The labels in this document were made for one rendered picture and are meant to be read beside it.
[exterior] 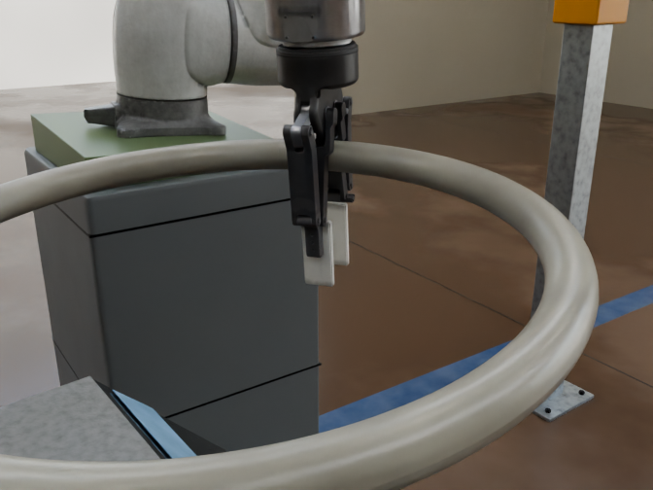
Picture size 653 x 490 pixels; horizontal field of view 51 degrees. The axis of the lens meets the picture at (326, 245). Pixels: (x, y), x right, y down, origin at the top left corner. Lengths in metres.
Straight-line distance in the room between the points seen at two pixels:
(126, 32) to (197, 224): 0.33
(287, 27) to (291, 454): 0.42
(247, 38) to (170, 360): 0.54
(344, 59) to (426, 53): 6.24
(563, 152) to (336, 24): 1.25
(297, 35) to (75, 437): 0.36
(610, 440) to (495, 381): 1.65
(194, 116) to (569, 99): 0.94
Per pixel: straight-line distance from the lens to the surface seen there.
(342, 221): 0.72
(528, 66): 7.95
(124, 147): 1.11
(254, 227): 1.16
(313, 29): 0.61
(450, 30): 7.06
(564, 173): 1.81
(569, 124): 1.78
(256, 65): 1.21
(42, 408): 0.49
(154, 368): 1.17
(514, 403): 0.31
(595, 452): 1.90
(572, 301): 0.38
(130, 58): 1.19
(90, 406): 0.48
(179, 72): 1.18
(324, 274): 0.69
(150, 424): 0.48
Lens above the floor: 1.08
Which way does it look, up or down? 20 degrees down
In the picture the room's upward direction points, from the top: straight up
